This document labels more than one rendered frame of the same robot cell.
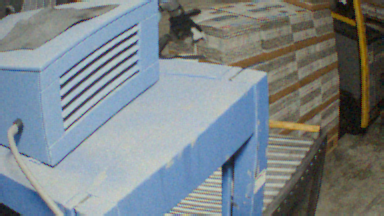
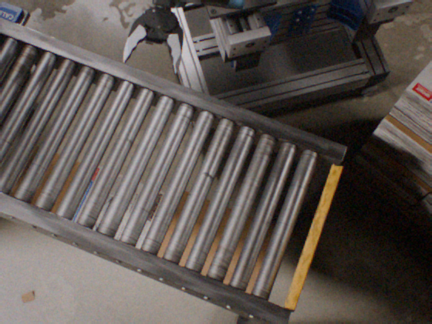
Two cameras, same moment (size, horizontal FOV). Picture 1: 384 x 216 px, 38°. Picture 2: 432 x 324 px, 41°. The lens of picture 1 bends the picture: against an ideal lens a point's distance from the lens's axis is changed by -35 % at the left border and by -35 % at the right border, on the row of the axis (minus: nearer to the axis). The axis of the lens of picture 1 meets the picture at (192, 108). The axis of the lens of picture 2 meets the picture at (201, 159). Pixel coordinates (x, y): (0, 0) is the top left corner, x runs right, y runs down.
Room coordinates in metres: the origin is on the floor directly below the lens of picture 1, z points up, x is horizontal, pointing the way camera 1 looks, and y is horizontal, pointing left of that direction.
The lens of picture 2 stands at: (2.51, -0.66, 2.37)
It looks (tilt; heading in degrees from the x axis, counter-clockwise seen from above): 71 degrees down; 81
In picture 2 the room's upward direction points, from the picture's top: 4 degrees clockwise
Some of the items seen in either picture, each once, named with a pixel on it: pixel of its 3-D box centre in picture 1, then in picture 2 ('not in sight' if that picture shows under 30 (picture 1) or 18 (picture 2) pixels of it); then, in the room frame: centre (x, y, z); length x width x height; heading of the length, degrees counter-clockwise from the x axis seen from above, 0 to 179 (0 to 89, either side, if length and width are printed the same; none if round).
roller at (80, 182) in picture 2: (212, 206); (96, 149); (2.31, -0.05, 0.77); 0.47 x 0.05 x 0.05; 62
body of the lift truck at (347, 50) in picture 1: (355, 67); not in sight; (4.81, -1.39, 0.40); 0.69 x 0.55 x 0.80; 43
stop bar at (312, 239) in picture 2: (283, 124); (315, 234); (2.89, -0.37, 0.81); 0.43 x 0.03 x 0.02; 62
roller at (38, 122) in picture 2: not in sight; (37, 125); (2.13, 0.04, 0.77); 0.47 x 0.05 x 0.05; 62
